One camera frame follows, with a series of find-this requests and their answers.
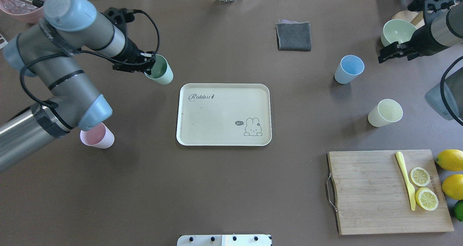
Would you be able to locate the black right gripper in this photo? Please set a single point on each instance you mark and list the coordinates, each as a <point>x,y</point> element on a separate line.
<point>425,43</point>

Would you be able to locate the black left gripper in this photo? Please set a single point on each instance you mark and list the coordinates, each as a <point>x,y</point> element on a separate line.
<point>130,51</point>

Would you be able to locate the green cup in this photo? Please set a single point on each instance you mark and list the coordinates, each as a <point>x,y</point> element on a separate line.
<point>160,72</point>

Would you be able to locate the blue cup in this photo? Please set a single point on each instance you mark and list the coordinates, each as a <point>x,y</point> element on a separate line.
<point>349,68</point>

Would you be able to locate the cream cup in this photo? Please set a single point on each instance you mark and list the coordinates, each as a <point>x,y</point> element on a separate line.
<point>386,112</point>

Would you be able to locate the pink cup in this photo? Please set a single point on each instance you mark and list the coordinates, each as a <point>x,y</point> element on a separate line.
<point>99,137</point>

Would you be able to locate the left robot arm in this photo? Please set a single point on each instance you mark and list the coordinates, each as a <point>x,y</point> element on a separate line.
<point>64,97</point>

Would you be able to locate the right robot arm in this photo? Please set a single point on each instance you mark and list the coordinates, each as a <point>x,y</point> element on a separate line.
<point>443,29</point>

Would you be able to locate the cream rabbit tray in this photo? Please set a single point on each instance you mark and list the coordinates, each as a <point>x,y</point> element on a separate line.
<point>224,115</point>

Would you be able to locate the wooden cup tree stand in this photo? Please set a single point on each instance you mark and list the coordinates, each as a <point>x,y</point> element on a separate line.
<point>416,11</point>

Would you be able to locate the green bowl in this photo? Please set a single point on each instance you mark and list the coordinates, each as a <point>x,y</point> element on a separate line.
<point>397,31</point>

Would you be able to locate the yellow plastic knife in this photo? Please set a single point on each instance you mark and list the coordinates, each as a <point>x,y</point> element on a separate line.
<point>409,187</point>

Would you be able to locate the whole yellow lemon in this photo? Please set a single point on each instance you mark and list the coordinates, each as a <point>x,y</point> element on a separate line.
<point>453,186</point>
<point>451,160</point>

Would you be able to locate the grey folded cloth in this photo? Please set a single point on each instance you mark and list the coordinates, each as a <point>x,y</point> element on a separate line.
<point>293,36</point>

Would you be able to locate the pink bowl with ice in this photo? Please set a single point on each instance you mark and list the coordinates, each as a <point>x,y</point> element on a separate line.
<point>22,11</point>

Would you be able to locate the wooden cutting board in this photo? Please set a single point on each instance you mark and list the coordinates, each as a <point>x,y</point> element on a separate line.
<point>370,196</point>

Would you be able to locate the green lime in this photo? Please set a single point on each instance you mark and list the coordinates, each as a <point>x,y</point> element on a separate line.
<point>458,210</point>

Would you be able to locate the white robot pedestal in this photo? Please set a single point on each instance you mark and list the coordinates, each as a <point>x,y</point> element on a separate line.
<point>225,240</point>

